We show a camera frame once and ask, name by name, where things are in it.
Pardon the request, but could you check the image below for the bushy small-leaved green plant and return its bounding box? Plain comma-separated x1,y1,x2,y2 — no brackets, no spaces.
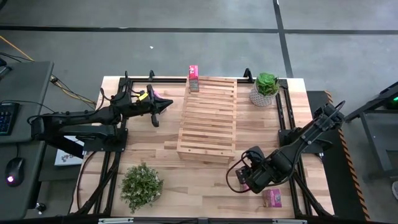
119,162,165,214

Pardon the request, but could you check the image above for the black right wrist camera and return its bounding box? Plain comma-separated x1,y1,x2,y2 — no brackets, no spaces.
247,146,267,164

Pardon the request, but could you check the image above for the grey desk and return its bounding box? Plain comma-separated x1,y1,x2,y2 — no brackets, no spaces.
0,61,54,220

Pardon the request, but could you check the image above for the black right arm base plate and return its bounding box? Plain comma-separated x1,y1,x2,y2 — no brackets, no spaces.
278,128,324,154

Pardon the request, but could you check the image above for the black keyboard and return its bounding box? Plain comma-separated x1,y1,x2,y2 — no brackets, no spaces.
0,102,21,137

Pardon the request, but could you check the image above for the black mat with hazard stripe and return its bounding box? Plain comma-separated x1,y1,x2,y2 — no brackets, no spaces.
306,90,371,222

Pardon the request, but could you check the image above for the black computer mouse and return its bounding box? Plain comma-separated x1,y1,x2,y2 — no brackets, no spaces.
4,157,25,187

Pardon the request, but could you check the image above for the white printed booklet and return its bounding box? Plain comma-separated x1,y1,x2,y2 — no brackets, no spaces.
54,136,85,167

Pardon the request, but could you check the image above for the black aluminium rig frame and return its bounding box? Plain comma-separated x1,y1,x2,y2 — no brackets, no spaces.
74,76,335,218

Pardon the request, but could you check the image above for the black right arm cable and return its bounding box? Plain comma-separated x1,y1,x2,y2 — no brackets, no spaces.
225,151,259,194

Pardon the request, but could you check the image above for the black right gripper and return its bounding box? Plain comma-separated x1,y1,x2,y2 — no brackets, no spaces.
235,161,276,194

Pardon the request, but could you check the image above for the wooden slatted crate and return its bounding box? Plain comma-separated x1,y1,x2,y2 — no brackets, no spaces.
176,74,239,165

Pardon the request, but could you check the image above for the silver metal bracket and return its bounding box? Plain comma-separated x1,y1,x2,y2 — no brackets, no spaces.
272,219,308,224
98,217,134,224

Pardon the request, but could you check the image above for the yellow floor cable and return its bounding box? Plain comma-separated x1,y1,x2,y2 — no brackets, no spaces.
0,35,97,105

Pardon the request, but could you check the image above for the black desk leg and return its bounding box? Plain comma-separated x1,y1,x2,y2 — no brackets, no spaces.
40,136,85,159

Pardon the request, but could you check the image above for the grey metal stand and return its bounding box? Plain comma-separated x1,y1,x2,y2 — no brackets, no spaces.
343,81,398,180

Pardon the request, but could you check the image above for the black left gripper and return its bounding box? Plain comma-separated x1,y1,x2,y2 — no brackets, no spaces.
134,84,174,128

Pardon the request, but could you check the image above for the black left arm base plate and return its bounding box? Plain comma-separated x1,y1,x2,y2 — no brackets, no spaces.
82,129,129,152

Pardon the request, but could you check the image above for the succulent in white pot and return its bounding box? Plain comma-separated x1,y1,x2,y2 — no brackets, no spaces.
248,72,280,108

